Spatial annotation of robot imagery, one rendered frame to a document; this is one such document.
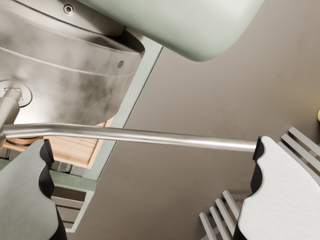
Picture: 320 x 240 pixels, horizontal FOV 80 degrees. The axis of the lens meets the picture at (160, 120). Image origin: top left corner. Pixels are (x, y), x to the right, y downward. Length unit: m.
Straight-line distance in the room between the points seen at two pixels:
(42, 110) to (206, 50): 0.20
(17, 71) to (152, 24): 0.14
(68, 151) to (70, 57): 0.56
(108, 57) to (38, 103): 0.10
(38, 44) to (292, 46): 1.82
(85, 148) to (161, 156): 1.31
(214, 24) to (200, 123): 1.64
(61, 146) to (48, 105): 0.50
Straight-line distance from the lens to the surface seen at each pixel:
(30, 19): 0.23
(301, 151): 2.25
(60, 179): 0.84
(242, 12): 0.21
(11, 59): 0.24
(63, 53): 0.23
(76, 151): 0.76
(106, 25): 0.30
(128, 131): 0.18
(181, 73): 1.56
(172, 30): 0.20
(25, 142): 0.46
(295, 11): 1.84
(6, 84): 0.26
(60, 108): 0.27
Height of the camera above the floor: 1.44
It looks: 58 degrees down
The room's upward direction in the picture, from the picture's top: 167 degrees clockwise
